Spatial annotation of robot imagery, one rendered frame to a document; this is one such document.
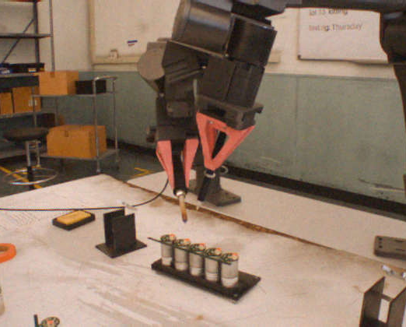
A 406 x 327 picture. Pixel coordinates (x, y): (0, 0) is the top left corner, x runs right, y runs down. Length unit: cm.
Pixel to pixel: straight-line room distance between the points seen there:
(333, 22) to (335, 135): 89
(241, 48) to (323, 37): 283
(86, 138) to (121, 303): 342
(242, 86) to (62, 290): 39
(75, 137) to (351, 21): 267
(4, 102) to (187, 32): 440
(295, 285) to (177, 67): 36
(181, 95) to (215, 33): 16
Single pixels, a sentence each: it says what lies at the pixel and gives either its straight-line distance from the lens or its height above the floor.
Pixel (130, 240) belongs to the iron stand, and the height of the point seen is 77.
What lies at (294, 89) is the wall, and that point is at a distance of 348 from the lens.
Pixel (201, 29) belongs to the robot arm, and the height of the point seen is 111.
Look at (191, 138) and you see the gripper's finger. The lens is 67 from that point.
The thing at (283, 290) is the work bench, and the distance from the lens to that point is 62.
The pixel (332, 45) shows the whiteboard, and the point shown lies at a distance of 329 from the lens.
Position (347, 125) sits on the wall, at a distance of 328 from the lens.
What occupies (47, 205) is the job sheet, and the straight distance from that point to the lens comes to 102.
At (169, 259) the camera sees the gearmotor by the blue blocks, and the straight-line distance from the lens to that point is 64.
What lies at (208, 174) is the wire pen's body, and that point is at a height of 92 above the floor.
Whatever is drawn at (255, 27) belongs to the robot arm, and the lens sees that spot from 50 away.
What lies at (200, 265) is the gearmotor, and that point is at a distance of 60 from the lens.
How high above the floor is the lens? 107
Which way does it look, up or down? 14 degrees down
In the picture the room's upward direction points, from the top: straight up
